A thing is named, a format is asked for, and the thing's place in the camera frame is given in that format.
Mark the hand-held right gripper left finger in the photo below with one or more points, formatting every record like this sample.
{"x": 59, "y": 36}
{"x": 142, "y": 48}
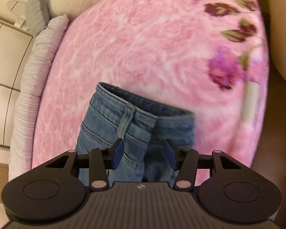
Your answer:
{"x": 116, "y": 155}

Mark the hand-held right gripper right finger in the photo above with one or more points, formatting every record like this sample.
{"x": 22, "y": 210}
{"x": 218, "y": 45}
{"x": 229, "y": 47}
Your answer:
{"x": 170, "y": 155}

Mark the blue denim jeans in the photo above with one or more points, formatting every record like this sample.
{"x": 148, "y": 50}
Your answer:
{"x": 104, "y": 116}

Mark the pink floral blanket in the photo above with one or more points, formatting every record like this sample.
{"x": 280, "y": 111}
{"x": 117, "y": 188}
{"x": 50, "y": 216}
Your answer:
{"x": 145, "y": 52}

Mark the cream wardrobe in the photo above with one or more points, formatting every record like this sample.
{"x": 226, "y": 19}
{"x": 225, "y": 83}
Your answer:
{"x": 4, "y": 59}

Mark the grey pillow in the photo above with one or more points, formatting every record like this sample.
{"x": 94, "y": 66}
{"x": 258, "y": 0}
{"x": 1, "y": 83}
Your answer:
{"x": 36, "y": 12}

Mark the white plastic stand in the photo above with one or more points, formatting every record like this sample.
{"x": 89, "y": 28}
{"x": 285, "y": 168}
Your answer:
{"x": 19, "y": 22}

